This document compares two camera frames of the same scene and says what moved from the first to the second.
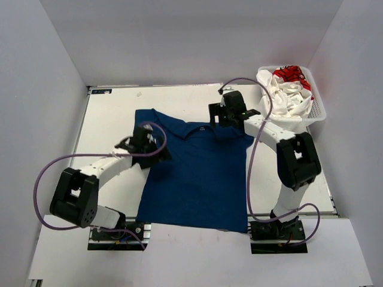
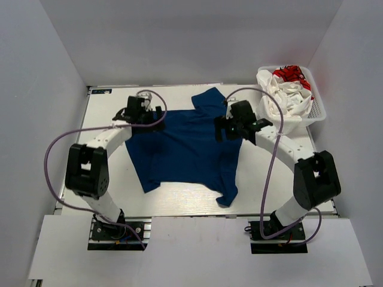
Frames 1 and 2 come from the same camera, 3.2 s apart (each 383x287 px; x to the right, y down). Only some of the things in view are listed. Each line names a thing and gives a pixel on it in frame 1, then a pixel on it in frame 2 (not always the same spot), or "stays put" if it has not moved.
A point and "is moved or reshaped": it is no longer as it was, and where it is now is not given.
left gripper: [164, 155] → [149, 112]
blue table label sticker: [108, 91] stays put
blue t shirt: [205, 183] is moved or reshaped
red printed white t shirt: [293, 73] stays put
